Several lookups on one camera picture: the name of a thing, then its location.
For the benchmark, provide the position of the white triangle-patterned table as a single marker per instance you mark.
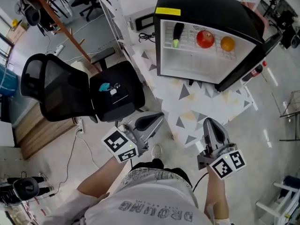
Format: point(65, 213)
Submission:
point(187, 107)

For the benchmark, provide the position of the orange fruit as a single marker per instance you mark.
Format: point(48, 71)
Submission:
point(227, 44)

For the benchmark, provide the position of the black swivel office chair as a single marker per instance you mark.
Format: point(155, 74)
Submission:
point(86, 1)

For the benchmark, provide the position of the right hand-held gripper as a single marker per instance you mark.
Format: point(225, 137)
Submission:
point(226, 165)

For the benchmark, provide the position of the brown cardboard box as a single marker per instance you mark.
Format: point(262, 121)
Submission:
point(16, 34)

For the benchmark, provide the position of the dark eggplant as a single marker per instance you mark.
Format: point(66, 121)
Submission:
point(178, 32)

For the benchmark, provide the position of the black mini fridge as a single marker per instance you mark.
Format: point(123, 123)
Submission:
point(206, 1)

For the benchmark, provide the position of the thin-framed eyeglasses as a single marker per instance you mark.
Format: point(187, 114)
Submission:
point(115, 86)

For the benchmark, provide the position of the person's white shoe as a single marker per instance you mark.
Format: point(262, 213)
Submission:
point(156, 152)

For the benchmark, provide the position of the black metal frame stand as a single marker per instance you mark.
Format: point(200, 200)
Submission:
point(291, 116)

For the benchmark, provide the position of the wooden platform step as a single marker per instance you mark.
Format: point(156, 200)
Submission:
point(35, 135)

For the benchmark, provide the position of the black mesh office chair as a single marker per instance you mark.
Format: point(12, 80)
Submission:
point(58, 85)

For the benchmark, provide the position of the blue plastic container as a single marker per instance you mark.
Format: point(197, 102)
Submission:
point(7, 81)

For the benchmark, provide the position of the white cabinet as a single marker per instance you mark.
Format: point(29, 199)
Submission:
point(5, 133)

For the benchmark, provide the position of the small yellow item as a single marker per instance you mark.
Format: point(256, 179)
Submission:
point(15, 23)

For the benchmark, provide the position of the dark cola bottle red cap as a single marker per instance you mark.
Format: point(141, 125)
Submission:
point(253, 72)

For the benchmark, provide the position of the white chair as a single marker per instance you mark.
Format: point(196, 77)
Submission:
point(279, 210)

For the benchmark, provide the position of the person's right forearm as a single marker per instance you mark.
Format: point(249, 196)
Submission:
point(214, 196)

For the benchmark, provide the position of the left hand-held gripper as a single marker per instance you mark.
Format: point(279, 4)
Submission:
point(117, 143)

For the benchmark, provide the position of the orange wooden coat rack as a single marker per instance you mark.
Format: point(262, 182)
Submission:
point(58, 22)

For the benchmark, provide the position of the dark blue cloth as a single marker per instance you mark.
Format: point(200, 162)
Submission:
point(291, 184)

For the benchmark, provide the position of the person's black trousers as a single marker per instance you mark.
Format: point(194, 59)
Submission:
point(150, 164)

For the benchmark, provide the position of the person's white printed shirt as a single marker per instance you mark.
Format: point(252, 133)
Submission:
point(150, 196)

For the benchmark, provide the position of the pink chair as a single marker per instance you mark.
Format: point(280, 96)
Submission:
point(259, 15)

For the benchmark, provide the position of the black flat tablet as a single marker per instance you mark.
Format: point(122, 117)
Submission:
point(122, 99)

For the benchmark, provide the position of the white power strip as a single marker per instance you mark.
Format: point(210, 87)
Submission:
point(81, 125)
point(59, 49)

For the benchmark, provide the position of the small teal item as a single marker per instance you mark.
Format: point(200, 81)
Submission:
point(104, 87)

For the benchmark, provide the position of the red apple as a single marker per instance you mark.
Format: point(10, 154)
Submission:
point(205, 39)

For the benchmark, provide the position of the person's left forearm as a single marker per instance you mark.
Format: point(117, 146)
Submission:
point(98, 179)

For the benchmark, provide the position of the black-framed glass door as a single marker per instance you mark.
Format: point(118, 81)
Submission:
point(5, 43)

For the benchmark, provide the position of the small white case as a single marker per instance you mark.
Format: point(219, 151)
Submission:
point(113, 92)

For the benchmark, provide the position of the white metal shelf rack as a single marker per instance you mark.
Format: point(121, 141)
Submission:
point(110, 13)

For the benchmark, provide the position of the white microwave oven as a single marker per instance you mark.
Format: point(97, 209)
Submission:
point(143, 22)

